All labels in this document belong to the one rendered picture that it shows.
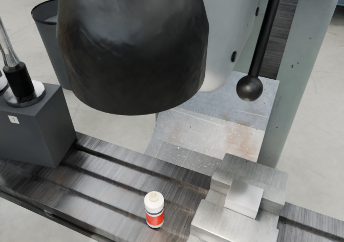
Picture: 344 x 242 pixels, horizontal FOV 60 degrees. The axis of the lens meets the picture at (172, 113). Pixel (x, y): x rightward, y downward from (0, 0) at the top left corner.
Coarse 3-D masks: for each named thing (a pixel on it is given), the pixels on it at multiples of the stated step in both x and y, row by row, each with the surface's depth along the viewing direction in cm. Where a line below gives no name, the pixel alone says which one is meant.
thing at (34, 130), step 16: (0, 80) 73; (32, 80) 73; (0, 96) 70; (32, 96) 68; (48, 96) 70; (0, 112) 67; (16, 112) 66; (32, 112) 66; (48, 112) 70; (64, 112) 77; (0, 128) 71; (16, 128) 70; (32, 128) 68; (48, 128) 71; (64, 128) 79; (0, 144) 76; (16, 144) 74; (32, 144) 73; (48, 144) 72; (64, 144) 80; (16, 160) 79; (32, 160) 78; (48, 160) 76
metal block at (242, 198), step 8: (232, 184) 58; (240, 184) 58; (248, 184) 58; (232, 192) 57; (240, 192) 57; (248, 192) 57; (256, 192) 57; (232, 200) 55; (240, 200) 55; (248, 200) 55; (256, 200) 55; (232, 208) 56; (240, 208) 55; (248, 208) 54; (256, 208) 54; (248, 216) 56
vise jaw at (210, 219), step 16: (208, 208) 57; (224, 208) 57; (192, 224) 55; (208, 224) 55; (224, 224) 55; (240, 224) 55; (256, 224) 55; (208, 240) 56; (224, 240) 53; (240, 240) 52; (256, 240) 52; (272, 240) 52
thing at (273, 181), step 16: (224, 160) 71; (240, 160) 71; (224, 176) 63; (240, 176) 63; (256, 176) 68; (272, 176) 68; (208, 192) 64; (224, 192) 63; (272, 192) 60; (272, 208) 60; (272, 224) 59; (192, 240) 56
